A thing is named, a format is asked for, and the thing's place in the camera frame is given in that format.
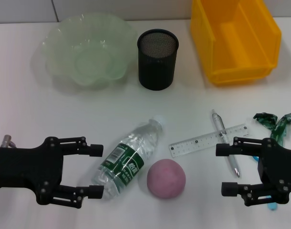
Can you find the clear plastic ruler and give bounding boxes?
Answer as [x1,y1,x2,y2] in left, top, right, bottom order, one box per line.
[168,123,249,158]

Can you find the black mesh pen cup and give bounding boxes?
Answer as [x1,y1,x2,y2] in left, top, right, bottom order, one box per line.
[136,28,179,91]

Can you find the blue scissors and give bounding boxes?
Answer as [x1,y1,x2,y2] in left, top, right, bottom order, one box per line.
[251,156,279,212]

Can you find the clear green-label water bottle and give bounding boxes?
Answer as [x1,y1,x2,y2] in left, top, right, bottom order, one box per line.
[91,114,166,198]

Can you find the silver ballpoint pen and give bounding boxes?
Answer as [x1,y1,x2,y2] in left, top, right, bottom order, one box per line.
[211,109,241,178]

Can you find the yellow plastic bin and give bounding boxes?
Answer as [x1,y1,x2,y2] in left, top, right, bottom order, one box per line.
[189,0,282,86]

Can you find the green plastic wrapper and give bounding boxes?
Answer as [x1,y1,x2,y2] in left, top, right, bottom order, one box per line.
[252,112,291,146]

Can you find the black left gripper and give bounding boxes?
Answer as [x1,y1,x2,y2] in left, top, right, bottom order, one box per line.
[0,136,104,206]

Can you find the translucent green fruit bowl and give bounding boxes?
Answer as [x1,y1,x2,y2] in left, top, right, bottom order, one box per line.
[39,13,138,91]

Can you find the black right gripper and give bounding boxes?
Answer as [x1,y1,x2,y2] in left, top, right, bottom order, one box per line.
[215,136,291,207]

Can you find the pink peach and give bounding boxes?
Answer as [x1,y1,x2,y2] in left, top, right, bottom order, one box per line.
[146,159,186,200]

